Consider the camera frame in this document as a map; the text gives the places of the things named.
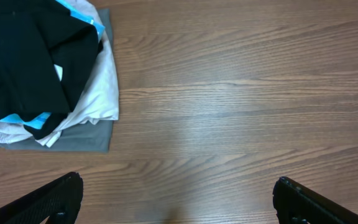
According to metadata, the beige folded shirt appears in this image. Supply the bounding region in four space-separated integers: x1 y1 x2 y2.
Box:
0 1 119 151

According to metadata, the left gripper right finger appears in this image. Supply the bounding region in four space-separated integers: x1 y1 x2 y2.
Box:
273 177 358 224

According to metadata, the grey folded shirt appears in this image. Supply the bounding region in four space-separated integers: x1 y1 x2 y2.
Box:
0 3 119 152

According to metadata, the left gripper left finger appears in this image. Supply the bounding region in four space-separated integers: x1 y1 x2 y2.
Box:
0 172 83 224

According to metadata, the light blue folded shirt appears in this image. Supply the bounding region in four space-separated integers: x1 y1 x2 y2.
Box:
0 0 106 130

